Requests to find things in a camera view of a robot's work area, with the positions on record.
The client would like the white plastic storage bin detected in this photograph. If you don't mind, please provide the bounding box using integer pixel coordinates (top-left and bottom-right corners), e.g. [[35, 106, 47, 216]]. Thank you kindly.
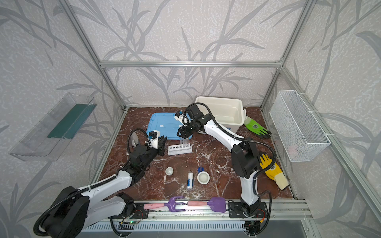
[[195, 96, 247, 133]]

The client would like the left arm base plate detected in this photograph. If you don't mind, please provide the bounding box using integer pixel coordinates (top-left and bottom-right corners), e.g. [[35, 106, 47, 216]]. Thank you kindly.
[[112, 203, 149, 219]]

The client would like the white ceramic bowl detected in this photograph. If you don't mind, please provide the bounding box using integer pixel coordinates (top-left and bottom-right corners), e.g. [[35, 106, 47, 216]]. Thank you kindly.
[[197, 171, 210, 185]]

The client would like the purple garden spade pink handle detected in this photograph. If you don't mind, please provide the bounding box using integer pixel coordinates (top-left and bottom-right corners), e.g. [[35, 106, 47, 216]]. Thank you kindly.
[[187, 197, 226, 213]]

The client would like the metal garden trowel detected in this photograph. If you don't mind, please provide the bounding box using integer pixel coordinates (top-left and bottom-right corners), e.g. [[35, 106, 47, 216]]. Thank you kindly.
[[129, 132, 140, 148]]

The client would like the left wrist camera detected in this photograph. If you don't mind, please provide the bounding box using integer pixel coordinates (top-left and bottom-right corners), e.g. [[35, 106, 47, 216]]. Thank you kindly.
[[146, 130, 160, 149]]

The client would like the white bottle blue label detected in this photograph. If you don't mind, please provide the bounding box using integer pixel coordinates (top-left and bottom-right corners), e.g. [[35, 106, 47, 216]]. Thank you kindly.
[[187, 172, 194, 189]]

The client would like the clear acrylic wall shelf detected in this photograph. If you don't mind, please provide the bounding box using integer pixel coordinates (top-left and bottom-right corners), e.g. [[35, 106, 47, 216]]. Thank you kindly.
[[9, 93, 96, 162]]

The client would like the white test tube rack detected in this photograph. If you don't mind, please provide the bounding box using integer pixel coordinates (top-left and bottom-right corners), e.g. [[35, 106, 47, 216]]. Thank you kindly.
[[168, 143, 192, 156]]

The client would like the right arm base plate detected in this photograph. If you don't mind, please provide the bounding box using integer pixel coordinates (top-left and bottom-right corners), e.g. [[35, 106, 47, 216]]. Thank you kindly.
[[227, 199, 268, 219]]

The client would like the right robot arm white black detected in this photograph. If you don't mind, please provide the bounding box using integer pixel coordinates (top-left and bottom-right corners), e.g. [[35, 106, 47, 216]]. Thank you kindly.
[[175, 102, 277, 212]]

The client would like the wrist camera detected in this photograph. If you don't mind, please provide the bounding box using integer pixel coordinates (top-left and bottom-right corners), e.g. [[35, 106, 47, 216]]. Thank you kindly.
[[175, 110, 190, 126], [146, 130, 160, 149]]

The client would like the small white crucible cup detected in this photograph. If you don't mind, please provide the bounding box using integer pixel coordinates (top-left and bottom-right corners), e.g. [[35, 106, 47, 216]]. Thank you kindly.
[[165, 167, 174, 176]]

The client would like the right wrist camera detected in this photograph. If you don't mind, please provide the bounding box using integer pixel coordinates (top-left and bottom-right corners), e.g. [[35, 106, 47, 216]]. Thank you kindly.
[[175, 110, 190, 126]]

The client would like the purple garden fork pink handle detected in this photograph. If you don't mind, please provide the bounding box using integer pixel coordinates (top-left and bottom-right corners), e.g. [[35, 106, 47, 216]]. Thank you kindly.
[[143, 196, 185, 212]]

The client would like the small blue cap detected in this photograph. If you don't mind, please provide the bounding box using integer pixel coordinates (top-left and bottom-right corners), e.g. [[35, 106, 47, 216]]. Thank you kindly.
[[197, 167, 205, 173]]

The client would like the yellow black work glove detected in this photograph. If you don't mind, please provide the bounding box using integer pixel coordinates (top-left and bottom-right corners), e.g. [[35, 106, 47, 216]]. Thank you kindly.
[[260, 152, 289, 190]]

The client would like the green mat in shelf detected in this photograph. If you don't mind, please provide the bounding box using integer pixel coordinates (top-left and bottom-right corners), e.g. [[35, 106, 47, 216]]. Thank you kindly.
[[47, 104, 97, 139]]

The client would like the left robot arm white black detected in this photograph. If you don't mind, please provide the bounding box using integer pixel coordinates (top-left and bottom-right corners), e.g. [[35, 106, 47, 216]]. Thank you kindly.
[[33, 131, 167, 238]]

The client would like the green black work glove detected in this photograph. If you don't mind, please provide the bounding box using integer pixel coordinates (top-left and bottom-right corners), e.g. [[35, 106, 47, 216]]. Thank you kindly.
[[244, 117, 271, 139]]

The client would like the blue plastic bin lid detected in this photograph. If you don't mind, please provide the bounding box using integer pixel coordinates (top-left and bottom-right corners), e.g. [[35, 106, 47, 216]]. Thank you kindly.
[[146, 113, 183, 140]]

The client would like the white wire mesh basket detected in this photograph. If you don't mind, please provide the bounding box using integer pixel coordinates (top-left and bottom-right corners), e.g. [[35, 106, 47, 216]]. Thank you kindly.
[[270, 90, 331, 163]]

